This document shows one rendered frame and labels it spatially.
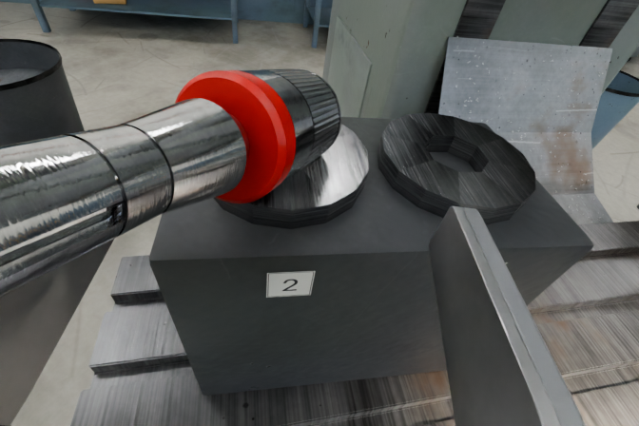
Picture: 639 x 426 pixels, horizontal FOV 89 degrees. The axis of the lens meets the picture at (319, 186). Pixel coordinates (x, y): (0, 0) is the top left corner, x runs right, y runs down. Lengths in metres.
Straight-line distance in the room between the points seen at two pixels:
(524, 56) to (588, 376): 0.46
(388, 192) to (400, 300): 0.06
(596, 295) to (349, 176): 0.39
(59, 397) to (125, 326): 1.13
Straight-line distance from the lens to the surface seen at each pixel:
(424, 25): 0.56
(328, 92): 0.16
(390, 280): 0.18
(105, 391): 0.34
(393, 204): 0.18
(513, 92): 0.66
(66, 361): 1.53
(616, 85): 3.04
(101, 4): 4.03
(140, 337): 0.35
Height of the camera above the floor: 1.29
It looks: 42 degrees down
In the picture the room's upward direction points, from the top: 9 degrees clockwise
